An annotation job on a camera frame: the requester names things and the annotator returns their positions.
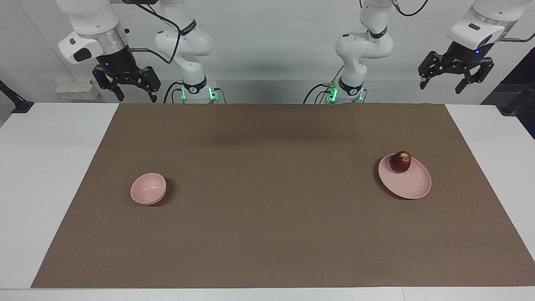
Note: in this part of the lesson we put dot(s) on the pink plate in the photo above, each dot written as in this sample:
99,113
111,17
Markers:
407,184

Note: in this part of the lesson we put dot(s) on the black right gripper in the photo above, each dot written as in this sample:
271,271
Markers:
119,67

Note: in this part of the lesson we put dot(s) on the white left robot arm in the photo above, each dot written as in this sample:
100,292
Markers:
359,46

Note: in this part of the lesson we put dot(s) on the dark blue panel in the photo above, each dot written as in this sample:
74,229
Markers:
520,75

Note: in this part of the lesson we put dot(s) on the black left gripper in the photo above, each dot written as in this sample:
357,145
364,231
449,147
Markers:
462,58

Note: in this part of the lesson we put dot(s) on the pink bowl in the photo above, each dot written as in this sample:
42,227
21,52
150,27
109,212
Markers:
147,189

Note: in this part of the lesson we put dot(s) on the black clamp stand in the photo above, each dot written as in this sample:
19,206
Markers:
19,104
516,102

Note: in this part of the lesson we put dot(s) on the brown table mat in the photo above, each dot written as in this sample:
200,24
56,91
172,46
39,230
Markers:
267,209

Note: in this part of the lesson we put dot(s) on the dark red apple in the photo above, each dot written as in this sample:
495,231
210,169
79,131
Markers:
400,163

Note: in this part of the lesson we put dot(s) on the white wall socket box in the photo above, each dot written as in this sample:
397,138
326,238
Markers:
77,91

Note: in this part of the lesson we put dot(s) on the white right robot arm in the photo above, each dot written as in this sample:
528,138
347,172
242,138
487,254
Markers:
186,42

